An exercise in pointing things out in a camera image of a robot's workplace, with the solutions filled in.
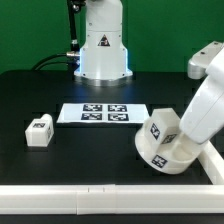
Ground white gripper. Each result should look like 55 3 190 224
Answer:
179 49 224 144

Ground white round stool seat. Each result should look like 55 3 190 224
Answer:
135 127 205 175

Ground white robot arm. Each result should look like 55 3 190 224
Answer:
74 0 224 144

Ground white sheet with markers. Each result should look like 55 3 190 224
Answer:
57 103 149 124

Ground white front rail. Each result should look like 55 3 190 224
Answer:
0 185 224 215

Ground black cables at base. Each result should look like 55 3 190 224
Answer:
31 51 81 72

